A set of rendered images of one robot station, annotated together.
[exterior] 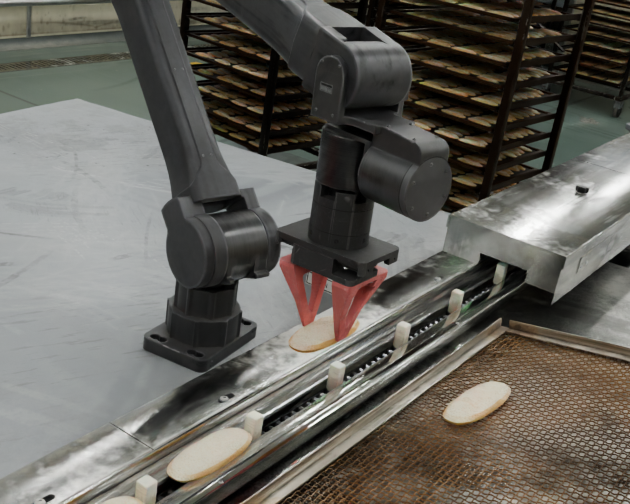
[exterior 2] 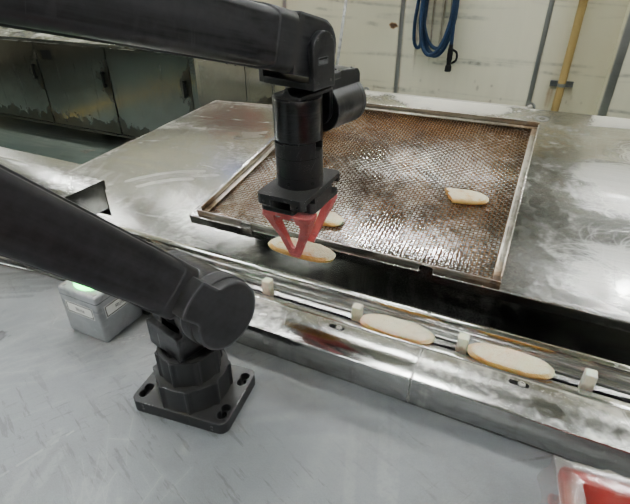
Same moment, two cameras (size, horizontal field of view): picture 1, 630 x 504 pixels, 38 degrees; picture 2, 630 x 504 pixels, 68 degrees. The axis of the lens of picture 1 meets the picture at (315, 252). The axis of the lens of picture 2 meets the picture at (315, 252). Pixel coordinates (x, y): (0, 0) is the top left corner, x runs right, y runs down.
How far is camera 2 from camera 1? 0.99 m
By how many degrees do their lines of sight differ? 83
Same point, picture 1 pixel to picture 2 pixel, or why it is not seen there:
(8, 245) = not seen: outside the picture
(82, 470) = (473, 375)
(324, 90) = (322, 63)
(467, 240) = not seen: hidden behind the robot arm
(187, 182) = (178, 271)
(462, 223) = not seen: hidden behind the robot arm
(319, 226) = (319, 173)
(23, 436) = (415, 470)
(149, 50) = (14, 188)
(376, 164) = (346, 97)
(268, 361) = (271, 315)
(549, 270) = (99, 196)
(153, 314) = (147, 445)
